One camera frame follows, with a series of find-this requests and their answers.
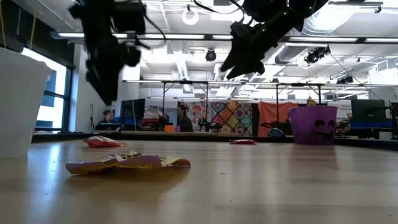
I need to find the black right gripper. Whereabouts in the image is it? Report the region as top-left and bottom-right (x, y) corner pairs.
(220, 21), (280, 80)

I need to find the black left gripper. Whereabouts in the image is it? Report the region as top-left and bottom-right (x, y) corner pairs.
(85, 34), (142, 105)

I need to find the red Skittles packet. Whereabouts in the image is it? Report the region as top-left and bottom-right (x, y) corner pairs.
(82, 135), (127, 149)
(229, 138), (258, 146)

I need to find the yellow Sour Patch bag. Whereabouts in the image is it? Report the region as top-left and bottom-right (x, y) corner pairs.
(65, 151), (192, 175)

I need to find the white plastic bucket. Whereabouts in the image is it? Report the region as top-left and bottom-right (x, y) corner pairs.
(0, 47), (53, 160)

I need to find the person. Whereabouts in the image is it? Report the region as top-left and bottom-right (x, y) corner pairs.
(176, 104), (194, 133)
(96, 109), (114, 125)

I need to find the black computer monitor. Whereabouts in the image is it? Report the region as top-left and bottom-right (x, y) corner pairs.
(120, 98), (146, 125)
(350, 99), (387, 121)

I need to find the large window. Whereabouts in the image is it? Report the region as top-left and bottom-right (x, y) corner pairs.
(21, 46), (75, 133)

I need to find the colourful patchwork quilt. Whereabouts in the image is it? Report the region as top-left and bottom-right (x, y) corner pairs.
(210, 100), (253, 136)

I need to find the ceiling light track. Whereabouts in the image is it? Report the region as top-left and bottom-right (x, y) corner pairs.
(50, 30), (398, 44)

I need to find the orange hanging cloth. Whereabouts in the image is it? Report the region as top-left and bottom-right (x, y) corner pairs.
(257, 101), (299, 137)

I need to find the black ceiling spotlight cluster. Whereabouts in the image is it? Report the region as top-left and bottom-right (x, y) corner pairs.
(336, 75), (354, 85)
(303, 45), (331, 65)

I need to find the purple jack-o-lantern bucket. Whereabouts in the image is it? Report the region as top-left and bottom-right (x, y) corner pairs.
(287, 105), (339, 146)

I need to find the blue workbench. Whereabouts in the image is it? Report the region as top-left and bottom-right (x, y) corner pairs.
(350, 119), (395, 129)

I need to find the black metal frame rig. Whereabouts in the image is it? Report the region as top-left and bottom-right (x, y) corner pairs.
(275, 82), (323, 106)
(161, 79), (210, 131)

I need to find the silver ceiling duct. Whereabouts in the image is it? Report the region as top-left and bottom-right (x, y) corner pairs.
(275, 27), (335, 65)

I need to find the white ceiling ring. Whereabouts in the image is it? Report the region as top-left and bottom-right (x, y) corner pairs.
(181, 6), (200, 26)

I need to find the black table edge rail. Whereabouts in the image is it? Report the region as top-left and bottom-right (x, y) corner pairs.
(30, 129), (398, 150)

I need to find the yellow hanging cord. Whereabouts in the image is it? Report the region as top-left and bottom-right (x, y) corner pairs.
(0, 0), (6, 47)
(29, 0), (39, 50)

